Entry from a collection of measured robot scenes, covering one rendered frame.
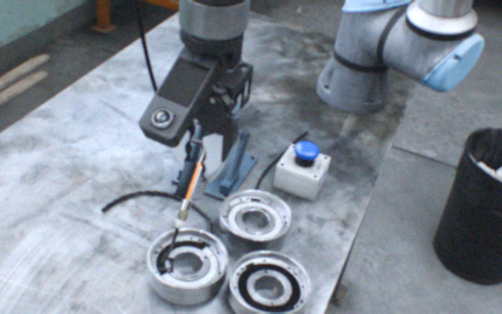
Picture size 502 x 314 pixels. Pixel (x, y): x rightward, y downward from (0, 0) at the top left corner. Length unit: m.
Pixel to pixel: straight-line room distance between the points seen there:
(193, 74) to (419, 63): 0.52
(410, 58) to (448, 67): 0.07
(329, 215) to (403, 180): 1.51
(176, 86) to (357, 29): 0.56
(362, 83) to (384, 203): 1.16
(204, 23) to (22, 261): 0.41
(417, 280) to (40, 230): 1.42
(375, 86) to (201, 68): 0.60
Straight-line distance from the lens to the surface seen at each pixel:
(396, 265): 2.06
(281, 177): 0.94
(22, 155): 1.01
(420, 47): 1.05
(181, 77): 0.65
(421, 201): 2.35
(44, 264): 0.83
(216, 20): 0.61
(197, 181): 0.74
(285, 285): 0.77
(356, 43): 1.14
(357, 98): 1.17
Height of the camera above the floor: 1.41
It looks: 37 degrees down
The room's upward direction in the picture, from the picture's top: 9 degrees clockwise
